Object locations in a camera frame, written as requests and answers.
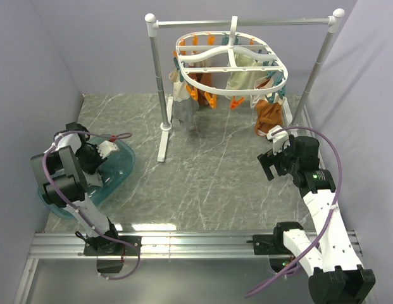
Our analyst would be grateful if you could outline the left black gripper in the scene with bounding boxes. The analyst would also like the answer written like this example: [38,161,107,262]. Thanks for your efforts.
[75,144,108,174]

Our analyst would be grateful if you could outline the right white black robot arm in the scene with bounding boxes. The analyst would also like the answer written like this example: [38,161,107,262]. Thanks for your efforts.
[258,131,376,303]

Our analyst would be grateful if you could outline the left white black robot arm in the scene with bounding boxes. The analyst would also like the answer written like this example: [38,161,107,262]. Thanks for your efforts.
[30,122,123,255]

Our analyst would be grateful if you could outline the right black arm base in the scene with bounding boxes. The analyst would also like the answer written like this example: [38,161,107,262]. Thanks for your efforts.
[246,234,295,272]

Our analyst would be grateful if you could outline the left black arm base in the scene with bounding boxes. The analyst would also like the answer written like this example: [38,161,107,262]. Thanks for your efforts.
[82,236,142,274]

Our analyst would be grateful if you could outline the orange hanging underwear right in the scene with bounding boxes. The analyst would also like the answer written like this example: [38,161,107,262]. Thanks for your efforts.
[254,99,283,136]

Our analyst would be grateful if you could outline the orange front clip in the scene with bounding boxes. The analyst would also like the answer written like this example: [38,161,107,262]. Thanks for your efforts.
[230,96,245,110]

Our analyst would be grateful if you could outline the cream hanging underwear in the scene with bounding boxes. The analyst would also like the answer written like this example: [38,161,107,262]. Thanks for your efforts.
[226,53,273,90]

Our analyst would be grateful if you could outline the grey beige hanging underwear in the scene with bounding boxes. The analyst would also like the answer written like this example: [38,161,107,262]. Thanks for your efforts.
[168,69,199,130]

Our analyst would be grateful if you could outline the white oval clip hanger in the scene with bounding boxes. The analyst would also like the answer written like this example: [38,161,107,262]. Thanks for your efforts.
[174,16,289,99]

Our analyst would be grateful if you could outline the rust hanging underwear back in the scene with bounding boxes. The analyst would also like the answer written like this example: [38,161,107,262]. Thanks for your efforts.
[191,65,214,107]

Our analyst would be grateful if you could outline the teal plastic basin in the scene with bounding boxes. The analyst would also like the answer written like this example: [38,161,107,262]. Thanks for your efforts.
[37,135,135,221]

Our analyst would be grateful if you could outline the silver white drying rack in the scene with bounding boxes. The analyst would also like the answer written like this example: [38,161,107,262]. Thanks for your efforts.
[145,8,345,162]

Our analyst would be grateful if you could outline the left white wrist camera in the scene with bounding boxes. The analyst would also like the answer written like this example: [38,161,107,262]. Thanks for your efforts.
[97,141,119,159]

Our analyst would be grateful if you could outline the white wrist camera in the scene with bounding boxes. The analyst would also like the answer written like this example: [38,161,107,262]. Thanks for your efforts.
[97,141,119,159]
[266,125,289,155]

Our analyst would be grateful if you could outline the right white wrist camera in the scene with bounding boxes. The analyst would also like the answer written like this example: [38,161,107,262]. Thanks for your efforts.
[266,125,289,155]

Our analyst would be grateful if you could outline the aluminium mounting rail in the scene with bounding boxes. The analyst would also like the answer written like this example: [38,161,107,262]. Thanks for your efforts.
[27,230,364,260]

